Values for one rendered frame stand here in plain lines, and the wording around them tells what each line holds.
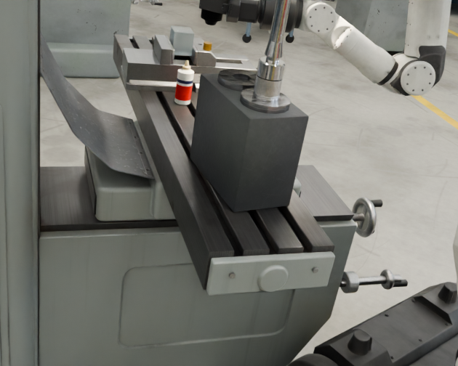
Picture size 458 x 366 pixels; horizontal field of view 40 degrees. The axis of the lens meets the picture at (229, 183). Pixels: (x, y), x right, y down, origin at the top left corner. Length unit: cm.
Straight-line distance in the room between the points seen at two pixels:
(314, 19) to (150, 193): 52
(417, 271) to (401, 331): 137
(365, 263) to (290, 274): 178
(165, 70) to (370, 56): 52
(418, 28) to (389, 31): 455
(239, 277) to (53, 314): 63
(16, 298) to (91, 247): 19
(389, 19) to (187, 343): 466
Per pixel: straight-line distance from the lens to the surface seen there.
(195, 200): 116
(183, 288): 158
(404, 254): 301
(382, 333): 154
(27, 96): 124
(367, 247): 297
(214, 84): 118
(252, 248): 105
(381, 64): 146
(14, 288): 144
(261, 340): 178
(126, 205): 141
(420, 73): 146
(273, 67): 108
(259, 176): 112
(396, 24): 604
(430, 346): 158
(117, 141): 148
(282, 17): 107
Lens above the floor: 153
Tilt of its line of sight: 28 degrees down
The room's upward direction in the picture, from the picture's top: 9 degrees clockwise
